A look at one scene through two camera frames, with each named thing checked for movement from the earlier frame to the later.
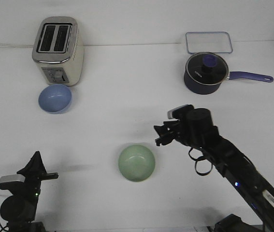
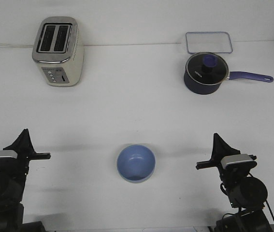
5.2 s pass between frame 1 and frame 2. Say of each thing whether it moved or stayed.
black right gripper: moved
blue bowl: moved
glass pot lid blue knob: stayed
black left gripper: moved
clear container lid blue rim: stayed
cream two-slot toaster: stayed
